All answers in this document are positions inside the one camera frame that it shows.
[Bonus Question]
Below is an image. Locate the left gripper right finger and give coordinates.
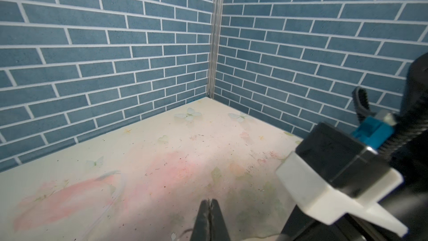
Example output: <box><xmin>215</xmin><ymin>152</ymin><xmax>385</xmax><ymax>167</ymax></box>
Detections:
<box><xmin>210</xmin><ymin>199</ymin><xmax>231</xmax><ymax>241</ymax></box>

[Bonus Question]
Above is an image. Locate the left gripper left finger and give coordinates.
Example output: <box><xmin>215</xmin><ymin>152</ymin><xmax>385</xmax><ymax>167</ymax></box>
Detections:
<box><xmin>190</xmin><ymin>200</ymin><xmax>210</xmax><ymax>241</ymax></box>

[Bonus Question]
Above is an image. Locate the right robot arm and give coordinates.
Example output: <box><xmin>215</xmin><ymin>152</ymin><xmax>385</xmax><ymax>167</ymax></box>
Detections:
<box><xmin>276</xmin><ymin>55</ymin><xmax>428</xmax><ymax>241</ymax></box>

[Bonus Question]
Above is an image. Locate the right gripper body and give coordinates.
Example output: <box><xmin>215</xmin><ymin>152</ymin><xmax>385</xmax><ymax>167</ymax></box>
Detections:
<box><xmin>280</xmin><ymin>205</ymin><xmax>368</xmax><ymax>241</ymax></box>

